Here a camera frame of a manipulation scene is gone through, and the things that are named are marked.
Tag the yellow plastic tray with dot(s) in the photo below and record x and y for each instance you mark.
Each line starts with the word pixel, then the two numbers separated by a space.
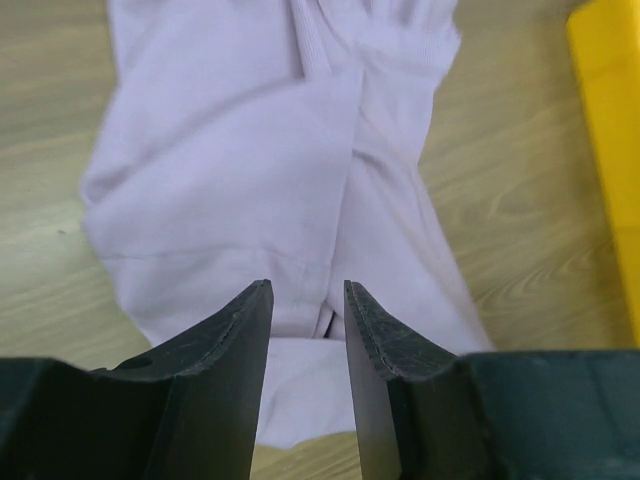
pixel 603 38

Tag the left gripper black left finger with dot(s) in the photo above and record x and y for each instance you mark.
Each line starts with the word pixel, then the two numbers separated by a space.
pixel 188 408

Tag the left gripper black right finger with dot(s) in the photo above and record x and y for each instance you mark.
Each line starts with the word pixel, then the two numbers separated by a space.
pixel 385 357

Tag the pink ribbed tank top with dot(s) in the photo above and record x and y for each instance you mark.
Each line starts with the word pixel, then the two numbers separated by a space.
pixel 278 140

